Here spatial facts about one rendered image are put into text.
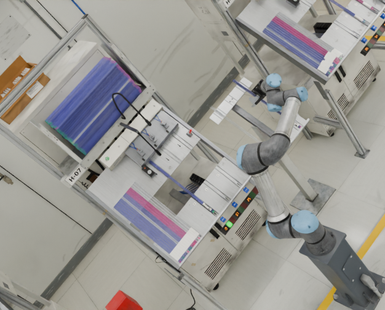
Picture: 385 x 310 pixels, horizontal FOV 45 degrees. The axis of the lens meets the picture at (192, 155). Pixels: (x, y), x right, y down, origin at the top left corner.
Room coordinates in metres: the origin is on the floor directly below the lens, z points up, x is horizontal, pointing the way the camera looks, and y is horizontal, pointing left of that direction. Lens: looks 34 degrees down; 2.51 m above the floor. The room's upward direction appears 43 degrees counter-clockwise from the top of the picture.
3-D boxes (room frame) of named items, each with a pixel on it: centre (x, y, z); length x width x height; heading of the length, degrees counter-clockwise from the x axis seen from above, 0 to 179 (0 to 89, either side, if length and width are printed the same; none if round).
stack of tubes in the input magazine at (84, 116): (2.51, 0.21, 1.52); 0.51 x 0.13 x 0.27; 103
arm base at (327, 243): (1.52, -0.17, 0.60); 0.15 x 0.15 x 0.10
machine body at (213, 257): (2.62, 0.30, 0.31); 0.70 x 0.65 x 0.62; 103
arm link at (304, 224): (1.53, -0.17, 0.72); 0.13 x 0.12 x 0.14; 40
